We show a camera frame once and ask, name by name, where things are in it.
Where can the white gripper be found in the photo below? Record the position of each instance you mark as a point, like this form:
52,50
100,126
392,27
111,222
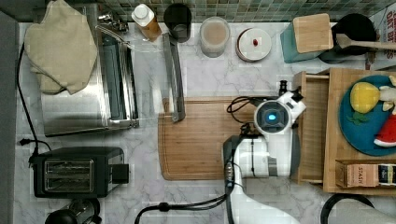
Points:
277,116

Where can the wooden drawer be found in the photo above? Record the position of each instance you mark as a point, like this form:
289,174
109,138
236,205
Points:
312,126

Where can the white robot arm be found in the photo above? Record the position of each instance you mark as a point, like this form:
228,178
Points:
273,151

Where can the wooden cutting board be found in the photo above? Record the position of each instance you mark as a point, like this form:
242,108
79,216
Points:
191,149

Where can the blue plate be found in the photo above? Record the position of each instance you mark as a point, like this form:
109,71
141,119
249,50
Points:
360,130

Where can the yellow plush fruit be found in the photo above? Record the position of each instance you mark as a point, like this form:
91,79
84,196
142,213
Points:
364,97

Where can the teal canister wooden lid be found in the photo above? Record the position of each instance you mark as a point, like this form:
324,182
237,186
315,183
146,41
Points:
306,38

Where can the tea box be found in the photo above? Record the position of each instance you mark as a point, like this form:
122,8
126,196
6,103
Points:
365,174

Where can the glass jar with powder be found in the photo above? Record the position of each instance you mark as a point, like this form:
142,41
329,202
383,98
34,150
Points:
214,36

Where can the wooden spatula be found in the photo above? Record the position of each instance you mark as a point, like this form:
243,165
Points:
344,41

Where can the red white plush toy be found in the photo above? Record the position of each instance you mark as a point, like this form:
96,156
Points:
386,137

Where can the black rimmed grey object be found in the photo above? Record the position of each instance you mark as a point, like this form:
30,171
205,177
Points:
344,208

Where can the black utensil holder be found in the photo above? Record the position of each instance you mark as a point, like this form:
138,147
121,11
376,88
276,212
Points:
357,27

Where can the black cup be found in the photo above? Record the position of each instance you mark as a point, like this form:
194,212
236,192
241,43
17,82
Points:
177,18

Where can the cereal box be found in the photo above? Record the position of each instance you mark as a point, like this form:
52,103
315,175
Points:
384,22

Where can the amber liquid bottle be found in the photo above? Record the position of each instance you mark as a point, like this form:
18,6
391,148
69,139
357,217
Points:
146,21

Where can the stainless toaster oven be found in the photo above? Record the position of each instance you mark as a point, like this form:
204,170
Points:
108,102

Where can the black toaster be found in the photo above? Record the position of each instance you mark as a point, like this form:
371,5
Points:
79,172

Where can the black kettle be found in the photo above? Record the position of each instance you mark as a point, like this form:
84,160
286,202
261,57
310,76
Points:
79,211

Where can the beige cloth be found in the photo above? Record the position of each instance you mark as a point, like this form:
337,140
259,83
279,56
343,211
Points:
61,49

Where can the black drawer handle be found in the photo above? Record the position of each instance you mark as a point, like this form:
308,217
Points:
282,87

